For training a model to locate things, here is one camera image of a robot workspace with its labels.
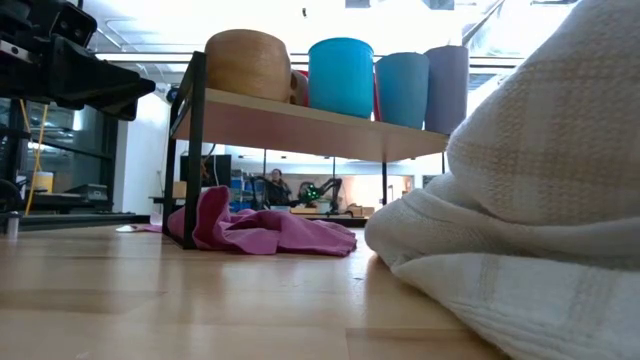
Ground black aluminium rig frame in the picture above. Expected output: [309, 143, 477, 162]
[0, 212, 151, 232]

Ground pale yellow cylindrical container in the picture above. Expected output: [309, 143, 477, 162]
[30, 171, 55, 195]

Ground black desk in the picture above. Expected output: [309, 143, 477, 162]
[0, 192, 114, 215]

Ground ceiling light strip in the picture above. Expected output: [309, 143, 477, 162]
[94, 51, 310, 65]
[468, 55, 524, 70]

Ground light blue handleless cup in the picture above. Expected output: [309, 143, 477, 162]
[374, 52, 431, 130]

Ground tan wooden mug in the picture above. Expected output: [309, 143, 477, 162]
[291, 69, 310, 108]
[203, 28, 293, 104]

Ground person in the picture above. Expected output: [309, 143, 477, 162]
[264, 168, 294, 206]

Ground white checked towel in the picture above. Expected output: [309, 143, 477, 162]
[363, 0, 640, 360]

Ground lavender tall plastic cup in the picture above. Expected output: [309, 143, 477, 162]
[423, 44, 471, 136]

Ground purple cloth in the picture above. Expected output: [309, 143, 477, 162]
[115, 185, 359, 257]

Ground black monitor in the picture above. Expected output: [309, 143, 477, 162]
[178, 153, 234, 190]

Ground blue storage bins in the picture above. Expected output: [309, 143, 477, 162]
[229, 174, 259, 211]

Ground cardboard box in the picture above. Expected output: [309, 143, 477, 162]
[345, 203, 376, 218]

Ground blue mug with handle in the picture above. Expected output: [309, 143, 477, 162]
[307, 37, 376, 120]

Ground grey flat device box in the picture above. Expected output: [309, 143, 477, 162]
[63, 183, 109, 203]

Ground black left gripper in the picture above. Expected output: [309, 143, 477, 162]
[0, 0, 157, 121]

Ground yellow power cable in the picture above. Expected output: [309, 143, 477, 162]
[24, 103, 50, 216]

